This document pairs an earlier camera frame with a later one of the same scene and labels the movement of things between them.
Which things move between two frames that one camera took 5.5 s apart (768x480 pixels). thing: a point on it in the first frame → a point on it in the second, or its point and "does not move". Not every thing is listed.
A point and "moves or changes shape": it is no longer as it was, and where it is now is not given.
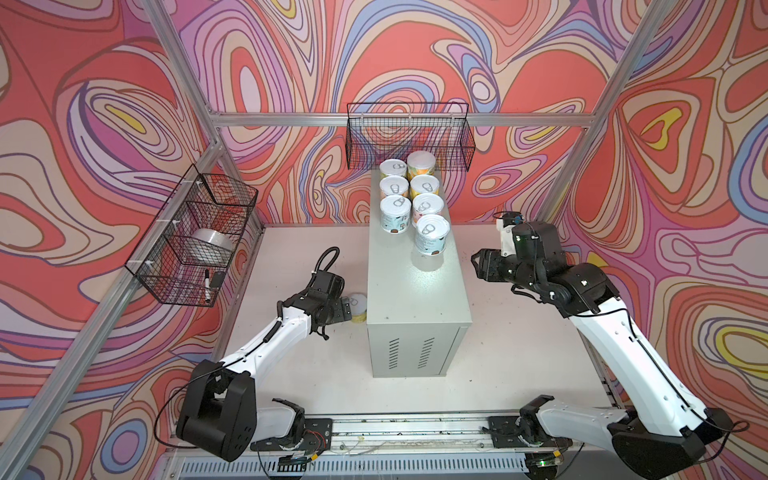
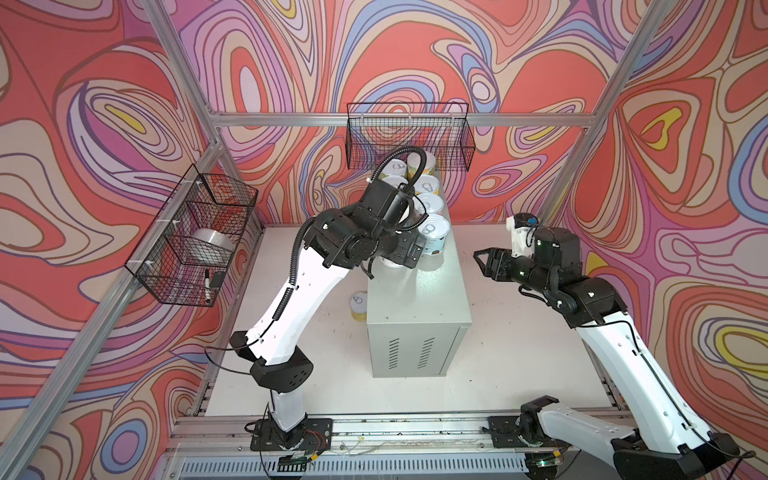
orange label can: x=420 y=162 moves or changes shape
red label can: x=427 y=204 does not move
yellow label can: x=424 y=184 does not move
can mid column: x=394 y=185 does not move
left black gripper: x=339 y=307 → x=403 y=256
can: x=432 y=234 does not move
